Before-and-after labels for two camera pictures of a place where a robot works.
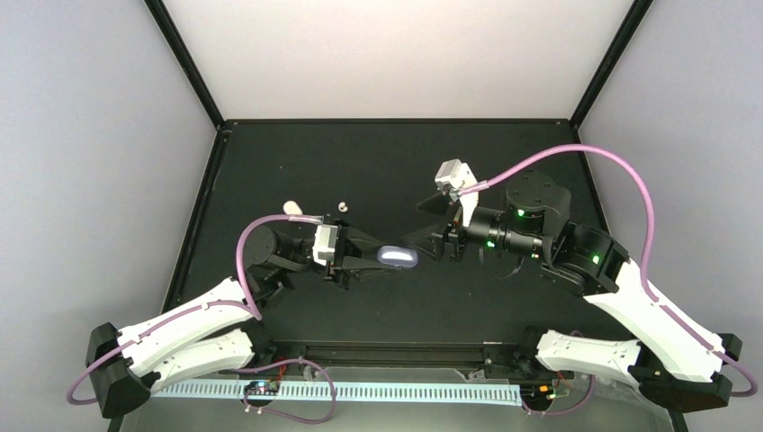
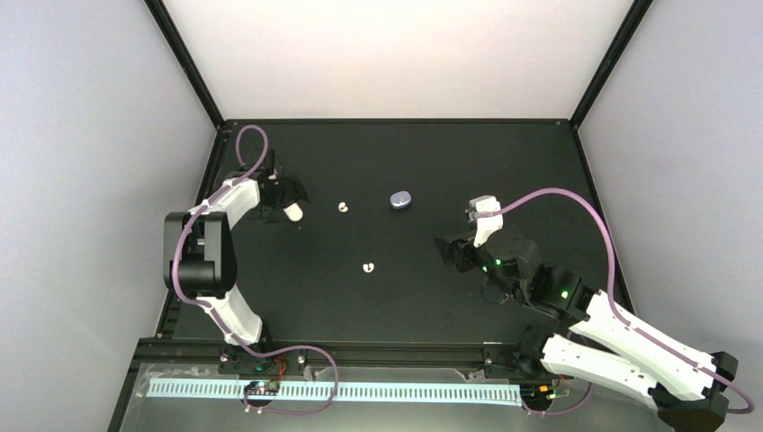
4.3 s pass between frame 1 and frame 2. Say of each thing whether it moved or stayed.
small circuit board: stayed
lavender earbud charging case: moved
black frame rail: stayed
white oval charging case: stayed
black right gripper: moved
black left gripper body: moved
